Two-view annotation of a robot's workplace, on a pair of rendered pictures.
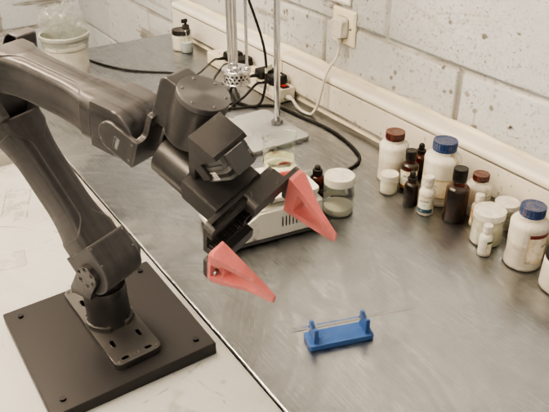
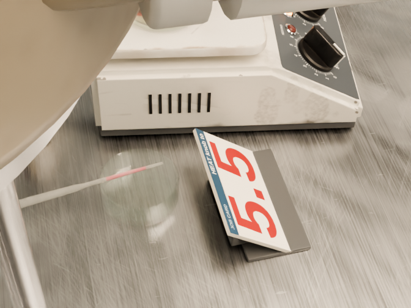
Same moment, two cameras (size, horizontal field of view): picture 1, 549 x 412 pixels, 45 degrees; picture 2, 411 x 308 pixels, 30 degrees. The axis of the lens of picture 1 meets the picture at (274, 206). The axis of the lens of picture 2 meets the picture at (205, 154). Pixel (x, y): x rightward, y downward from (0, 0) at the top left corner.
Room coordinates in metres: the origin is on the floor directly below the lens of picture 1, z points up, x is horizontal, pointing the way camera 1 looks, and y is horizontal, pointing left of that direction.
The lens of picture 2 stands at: (1.49, 0.16, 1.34)
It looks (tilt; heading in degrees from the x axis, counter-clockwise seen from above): 50 degrees down; 198
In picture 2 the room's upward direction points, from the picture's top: 3 degrees clockwise
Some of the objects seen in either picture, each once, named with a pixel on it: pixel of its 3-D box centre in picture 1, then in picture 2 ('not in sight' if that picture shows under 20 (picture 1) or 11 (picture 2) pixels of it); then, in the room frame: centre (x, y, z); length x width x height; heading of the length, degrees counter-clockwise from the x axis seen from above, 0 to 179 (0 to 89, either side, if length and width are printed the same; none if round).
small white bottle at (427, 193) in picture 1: (426, 194); not in sight; (1.11, -0.29, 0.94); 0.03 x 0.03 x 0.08
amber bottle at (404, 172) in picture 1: (409, 169); not in sight; (1.20, -0.28, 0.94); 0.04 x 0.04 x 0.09
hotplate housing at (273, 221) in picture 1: (265, 205); (210, 41); (1.07, 0.02, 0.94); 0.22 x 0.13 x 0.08; 115
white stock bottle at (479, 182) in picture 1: (478, 193); not in sight; (1.11, -0.39, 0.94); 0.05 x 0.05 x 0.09
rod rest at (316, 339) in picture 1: (339, 329); not in sight; (0.75, -0.09, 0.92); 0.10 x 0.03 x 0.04; 106
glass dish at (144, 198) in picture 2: not in sight; (139, 187); (1.20, 0.02, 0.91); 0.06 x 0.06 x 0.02
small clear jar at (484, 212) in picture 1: (487, 225); not in sight; (1.01, -0.38, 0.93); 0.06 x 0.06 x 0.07
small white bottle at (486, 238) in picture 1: (485, 239); not in sight; (0.97, -0.37, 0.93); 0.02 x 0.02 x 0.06
